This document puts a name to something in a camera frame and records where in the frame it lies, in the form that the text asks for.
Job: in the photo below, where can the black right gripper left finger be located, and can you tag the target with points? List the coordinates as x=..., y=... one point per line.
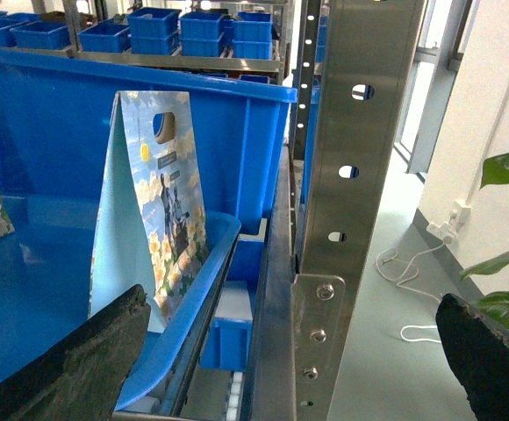
x=81, y=377

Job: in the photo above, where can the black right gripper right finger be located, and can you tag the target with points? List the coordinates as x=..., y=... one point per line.
x=477, y=350

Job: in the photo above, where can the large blue plastic bin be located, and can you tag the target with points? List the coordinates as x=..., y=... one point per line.
x=55, y=120

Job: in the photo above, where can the stainless steel rack post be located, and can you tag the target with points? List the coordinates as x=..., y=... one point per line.
x=369, y=53

